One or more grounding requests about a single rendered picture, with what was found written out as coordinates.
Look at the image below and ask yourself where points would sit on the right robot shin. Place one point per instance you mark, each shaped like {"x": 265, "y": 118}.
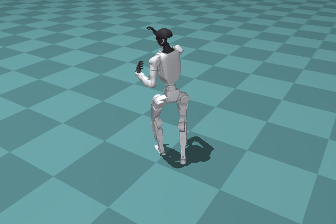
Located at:
{"x": 183, "y": 140}

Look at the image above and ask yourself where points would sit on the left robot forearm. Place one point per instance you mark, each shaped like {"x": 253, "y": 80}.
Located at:
{"x": 146, "y": 81}

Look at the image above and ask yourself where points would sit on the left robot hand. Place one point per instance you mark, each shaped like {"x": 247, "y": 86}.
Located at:
{"x": 138, "y": 69}

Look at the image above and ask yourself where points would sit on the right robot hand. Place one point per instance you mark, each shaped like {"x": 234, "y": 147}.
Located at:
{"x": 154, "y": 31}

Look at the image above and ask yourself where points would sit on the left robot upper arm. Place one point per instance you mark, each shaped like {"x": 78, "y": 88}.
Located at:
{"x": 154, "y": 62}

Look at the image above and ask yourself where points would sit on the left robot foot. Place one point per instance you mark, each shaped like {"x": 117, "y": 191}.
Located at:
{"x": 157, "y": 148}

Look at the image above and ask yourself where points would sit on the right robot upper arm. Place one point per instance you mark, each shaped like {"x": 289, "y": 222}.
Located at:
{"x": 179, "y": 48}

